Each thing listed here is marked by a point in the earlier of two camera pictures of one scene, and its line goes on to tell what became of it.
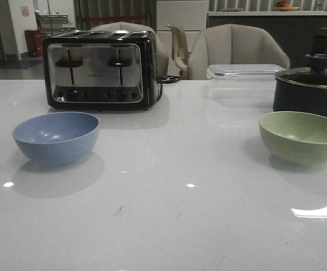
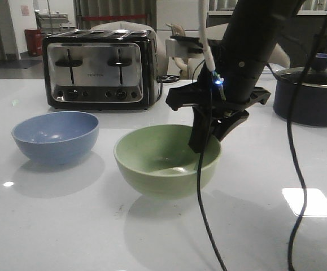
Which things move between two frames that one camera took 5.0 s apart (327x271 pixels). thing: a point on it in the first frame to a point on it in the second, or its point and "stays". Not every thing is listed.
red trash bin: [34, 42] stays
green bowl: [302, 139] to [161, 161]
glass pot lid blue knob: [321, 73] stays
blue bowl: [56, 138] stays
